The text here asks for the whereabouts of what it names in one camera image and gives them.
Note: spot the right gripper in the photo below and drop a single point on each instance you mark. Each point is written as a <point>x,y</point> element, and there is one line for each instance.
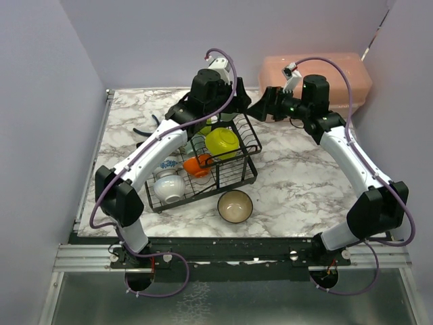
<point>270,103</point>

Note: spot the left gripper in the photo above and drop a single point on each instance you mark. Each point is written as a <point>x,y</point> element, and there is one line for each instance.
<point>239,101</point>

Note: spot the yellow-green bowl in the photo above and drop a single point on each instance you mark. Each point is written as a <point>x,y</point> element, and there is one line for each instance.
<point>222,143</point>

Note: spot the black wire dish rack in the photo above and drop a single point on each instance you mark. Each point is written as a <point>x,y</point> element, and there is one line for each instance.
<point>224,174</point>

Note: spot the orange bowl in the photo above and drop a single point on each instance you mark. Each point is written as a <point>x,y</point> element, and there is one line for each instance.
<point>195,166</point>

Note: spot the blue floral bowl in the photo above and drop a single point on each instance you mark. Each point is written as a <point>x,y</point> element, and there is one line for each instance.
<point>167,167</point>

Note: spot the black rimmed bowl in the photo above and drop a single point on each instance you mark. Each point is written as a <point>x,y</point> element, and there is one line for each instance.
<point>235,206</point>

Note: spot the pale teal bowl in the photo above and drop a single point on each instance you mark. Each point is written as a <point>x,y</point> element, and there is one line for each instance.
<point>226,117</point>

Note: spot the white square bowl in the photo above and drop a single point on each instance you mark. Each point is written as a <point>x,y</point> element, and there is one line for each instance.
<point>207,128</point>

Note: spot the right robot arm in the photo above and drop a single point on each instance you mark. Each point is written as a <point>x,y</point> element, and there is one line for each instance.
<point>378,206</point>

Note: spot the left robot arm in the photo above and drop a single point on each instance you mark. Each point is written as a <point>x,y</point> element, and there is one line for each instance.
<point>117,188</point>

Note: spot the pink plastic storage box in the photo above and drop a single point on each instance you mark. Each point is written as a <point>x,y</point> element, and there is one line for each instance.
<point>339,79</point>

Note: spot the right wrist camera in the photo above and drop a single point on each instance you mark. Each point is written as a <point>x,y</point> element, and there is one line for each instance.
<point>293,77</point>

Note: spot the blue handled pliers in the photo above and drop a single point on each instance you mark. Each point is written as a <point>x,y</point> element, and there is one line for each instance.
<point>148,129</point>

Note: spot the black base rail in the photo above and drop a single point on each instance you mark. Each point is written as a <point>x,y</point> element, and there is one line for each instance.
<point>294,257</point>

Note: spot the aluminium frame rail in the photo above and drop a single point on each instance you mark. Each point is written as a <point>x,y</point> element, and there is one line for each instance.
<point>97,258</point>

